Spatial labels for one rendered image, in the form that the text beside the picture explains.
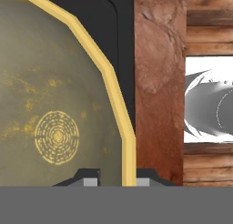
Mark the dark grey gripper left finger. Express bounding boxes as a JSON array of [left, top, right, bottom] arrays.
[[52, 168, 102, 188]]

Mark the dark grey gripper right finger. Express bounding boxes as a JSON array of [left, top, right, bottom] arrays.
[[136, 168, 178, 188]]

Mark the white and grey round thing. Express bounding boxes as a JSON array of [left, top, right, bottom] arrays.
[[183, 55, 233, 144]]

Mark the olive pan with yellow rim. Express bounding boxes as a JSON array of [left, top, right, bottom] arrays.
[[0, 0, 137, 188]]

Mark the black hob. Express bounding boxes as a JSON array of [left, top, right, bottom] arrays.
[[34, 0, 137, 135]]

